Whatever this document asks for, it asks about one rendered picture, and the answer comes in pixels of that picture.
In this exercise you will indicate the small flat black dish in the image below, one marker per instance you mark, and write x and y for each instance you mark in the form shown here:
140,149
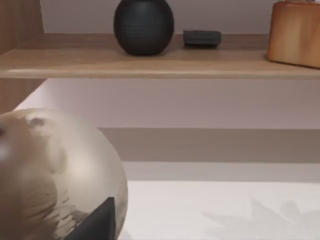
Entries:
202,38

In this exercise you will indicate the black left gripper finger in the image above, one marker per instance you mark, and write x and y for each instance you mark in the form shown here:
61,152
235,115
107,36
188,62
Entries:
100,222

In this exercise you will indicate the beige round plant pot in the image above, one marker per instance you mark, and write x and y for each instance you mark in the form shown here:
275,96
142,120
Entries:
50,170

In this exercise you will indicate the round black vase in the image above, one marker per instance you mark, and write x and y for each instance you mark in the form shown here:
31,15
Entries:
143,26

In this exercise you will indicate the wooden open shelf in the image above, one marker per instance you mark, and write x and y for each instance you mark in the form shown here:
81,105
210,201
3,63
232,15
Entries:
150,63

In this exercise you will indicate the rounded wooden box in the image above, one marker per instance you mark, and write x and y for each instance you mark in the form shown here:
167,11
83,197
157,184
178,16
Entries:
295,32

